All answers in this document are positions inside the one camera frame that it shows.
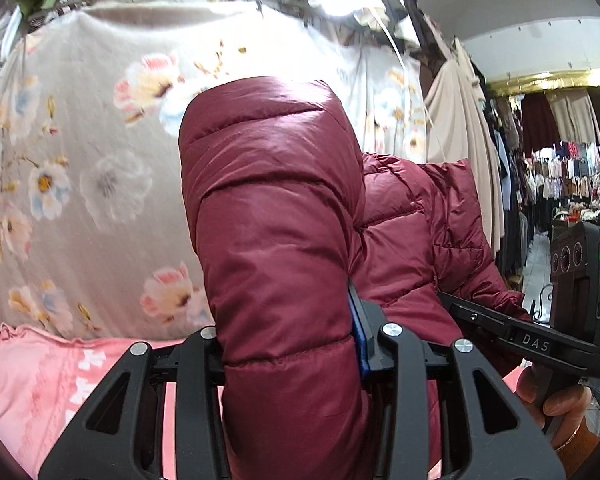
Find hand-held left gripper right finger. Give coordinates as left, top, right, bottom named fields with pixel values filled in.
left=346, top=282, right=567, bottom=480

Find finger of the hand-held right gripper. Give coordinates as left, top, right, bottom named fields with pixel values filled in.
left=436, top=290, right=508, bottom=343

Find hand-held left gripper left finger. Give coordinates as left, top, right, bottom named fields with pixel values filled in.
left=37, top=325, right=232, bottom=480

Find maroon puffer jacket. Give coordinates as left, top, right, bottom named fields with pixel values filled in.
left=178, top=76, right=533, bottom=480

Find person's right forearm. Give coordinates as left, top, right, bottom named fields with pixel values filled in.
left=550, top=417, right=600, bottom=479

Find rack of hanging clothes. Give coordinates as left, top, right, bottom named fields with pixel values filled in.
left=525, top=139, right=600, bottom=203

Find row of dark hanging clothes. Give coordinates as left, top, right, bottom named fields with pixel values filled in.
left=482, top=95, right=537, bottom=273

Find person's right hand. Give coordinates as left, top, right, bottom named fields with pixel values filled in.
left=517, top=365, right=596, bottom=455

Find brown and beige hanging garments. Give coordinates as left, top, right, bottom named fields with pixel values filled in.
left=519, top=86, right=600, bottom=153

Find grey floral blanket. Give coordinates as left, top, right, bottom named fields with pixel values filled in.
left=0, top=7, right=431, bottom=342

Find pink butterfly print blanket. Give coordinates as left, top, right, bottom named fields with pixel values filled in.
left=0, top=324, right=227, bottom=480

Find beige hanging coats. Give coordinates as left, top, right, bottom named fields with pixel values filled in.
left=424, top=35, right=507, bottom=273

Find gold ceiling trim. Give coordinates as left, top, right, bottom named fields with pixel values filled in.
left=485, top=67, right=600, bottom=97

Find dark brown hanging garment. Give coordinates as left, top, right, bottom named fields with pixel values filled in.
left=395, top=0, right=453, bottom=96

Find gold bracelet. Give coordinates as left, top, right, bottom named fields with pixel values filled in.
left=553, top=422, right=584, bottom=454

